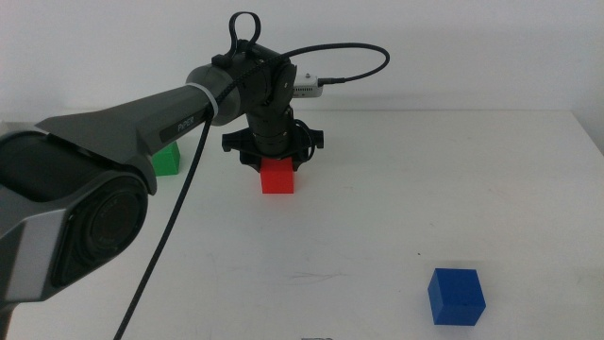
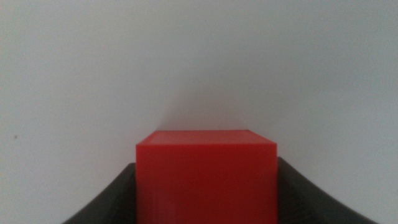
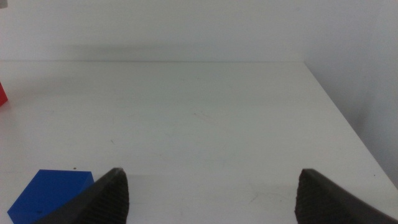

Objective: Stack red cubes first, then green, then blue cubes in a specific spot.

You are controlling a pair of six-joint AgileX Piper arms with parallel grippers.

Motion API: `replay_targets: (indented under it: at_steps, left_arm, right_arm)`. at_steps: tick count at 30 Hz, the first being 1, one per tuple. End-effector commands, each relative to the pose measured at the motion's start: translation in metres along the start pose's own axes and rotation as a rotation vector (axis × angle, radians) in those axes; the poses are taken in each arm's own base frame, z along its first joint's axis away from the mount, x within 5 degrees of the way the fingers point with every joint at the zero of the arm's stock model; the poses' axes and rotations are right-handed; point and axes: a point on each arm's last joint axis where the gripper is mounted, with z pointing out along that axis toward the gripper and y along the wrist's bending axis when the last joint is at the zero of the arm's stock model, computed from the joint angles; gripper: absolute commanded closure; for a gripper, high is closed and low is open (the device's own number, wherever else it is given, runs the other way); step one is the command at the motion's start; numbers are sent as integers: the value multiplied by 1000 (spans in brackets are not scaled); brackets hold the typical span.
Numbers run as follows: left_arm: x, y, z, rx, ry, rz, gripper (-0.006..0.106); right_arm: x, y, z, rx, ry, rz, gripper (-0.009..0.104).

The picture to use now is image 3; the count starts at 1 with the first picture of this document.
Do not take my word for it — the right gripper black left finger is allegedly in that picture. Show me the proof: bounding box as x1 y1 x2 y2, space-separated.
32 167 130 224

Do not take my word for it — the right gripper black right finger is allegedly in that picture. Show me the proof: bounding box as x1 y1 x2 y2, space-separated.
294 169 398 224

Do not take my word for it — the red cube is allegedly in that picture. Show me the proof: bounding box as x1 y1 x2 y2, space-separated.
0 82 9 107

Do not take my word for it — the blue cube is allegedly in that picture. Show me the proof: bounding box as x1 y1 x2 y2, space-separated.
7 169 95 224

